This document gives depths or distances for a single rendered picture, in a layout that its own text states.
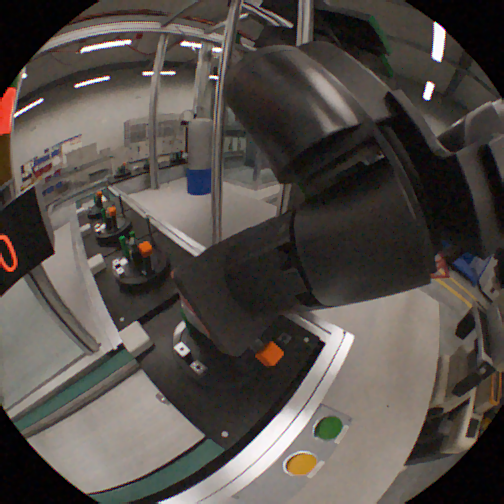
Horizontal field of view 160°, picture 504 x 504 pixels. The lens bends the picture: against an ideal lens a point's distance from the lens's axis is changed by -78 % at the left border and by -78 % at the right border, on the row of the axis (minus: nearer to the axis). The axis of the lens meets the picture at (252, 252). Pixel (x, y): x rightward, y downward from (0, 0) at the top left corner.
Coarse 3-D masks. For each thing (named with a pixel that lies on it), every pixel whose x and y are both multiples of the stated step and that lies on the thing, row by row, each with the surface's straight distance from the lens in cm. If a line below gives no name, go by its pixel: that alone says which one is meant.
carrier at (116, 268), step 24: (120, 240) 45; (144, 240) 55; (168, 240) 53; (96, 264) 50; (120, 264) 44; (168, 264) 43; (120, 288) 43; (144, 288) 41; (168, 288) 39; (120, 312) 39; (144, 312) 37
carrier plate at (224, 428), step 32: (160, 320) 35; (288, 320) 35; (160, 352) 32; (288, 352) 32; (160, 384) 30; (192, 384) 29; (256, 384) 29; (288, 384) 30; (192, 416) 29; (224, 416) 28; (256, 416) 28; (224, 448) 28
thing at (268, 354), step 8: (256, 344) 21; (264, 344) 21; (272, 344) 20; (256, 352) 21; (264, 352) 20; (272, 352) 20; (280, 352) 20; (248, 360) 24; (256, 360) 22; (264, 360) 20; (272, 360) 20
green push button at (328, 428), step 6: (324, 420) 31; (330, 420) 31; (336, 420) 31; (318, 426) 30; (324, 426) 30; (330, 426) 31; (336, 426) 31; (342, 426) 32; (318, 432) 30; (324, 432) 30; (330, 432) 31; (336, 432) 31; (324, 438) 31; (330, 438) 31
